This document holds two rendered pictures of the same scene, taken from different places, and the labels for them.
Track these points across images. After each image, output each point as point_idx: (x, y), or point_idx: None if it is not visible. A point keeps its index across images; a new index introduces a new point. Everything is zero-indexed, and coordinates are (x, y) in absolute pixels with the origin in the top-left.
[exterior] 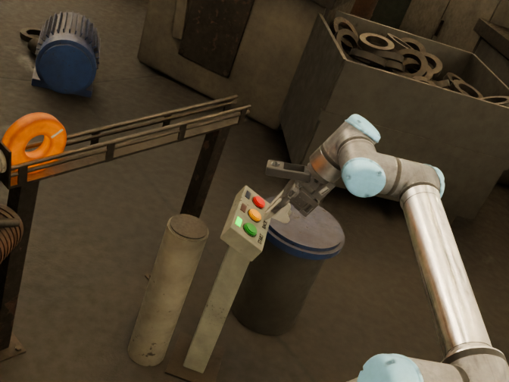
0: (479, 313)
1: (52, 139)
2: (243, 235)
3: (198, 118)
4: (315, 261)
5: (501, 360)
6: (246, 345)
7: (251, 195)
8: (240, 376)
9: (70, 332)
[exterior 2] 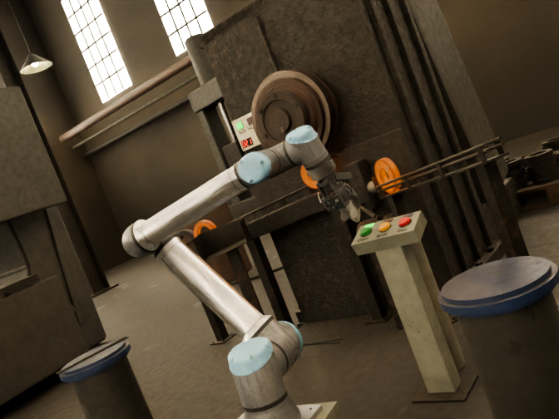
0: (156, 214)
1: (387, 172)
2: (358, 233)
3: (446, 158)
4: (459, 318)
5: (131, 224)
6: (475, 414)
7: (409, 217)
8: (432, 415)
9: (462, 337)
